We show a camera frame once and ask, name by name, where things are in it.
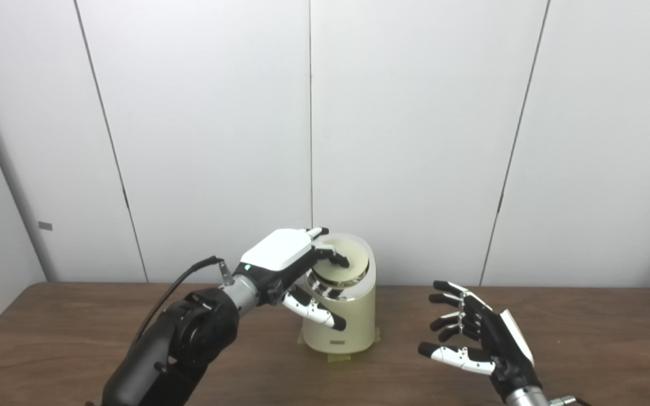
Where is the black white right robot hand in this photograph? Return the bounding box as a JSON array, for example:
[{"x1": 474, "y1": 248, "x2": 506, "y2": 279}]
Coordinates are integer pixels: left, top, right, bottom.
[{"x1": 418, "y1": 280, "x2": 541, "y2": 395}]

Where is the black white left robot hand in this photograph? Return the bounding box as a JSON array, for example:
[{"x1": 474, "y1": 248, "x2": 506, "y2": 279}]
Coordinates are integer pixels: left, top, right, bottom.
[{"x1": 234, "y1": 227, "x2": 351, "y2": 332}]

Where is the cream-colored lidded bin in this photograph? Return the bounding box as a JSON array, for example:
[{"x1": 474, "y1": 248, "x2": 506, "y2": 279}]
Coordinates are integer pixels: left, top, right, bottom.
[{"x1": 301, "y1": 233, "x2": 377, "y2": 355}]

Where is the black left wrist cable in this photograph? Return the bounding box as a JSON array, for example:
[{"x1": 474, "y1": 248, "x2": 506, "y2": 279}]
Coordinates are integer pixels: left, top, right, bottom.
[{"x1": 133, "y1": 256, "x2": 234, "y2": 345}]

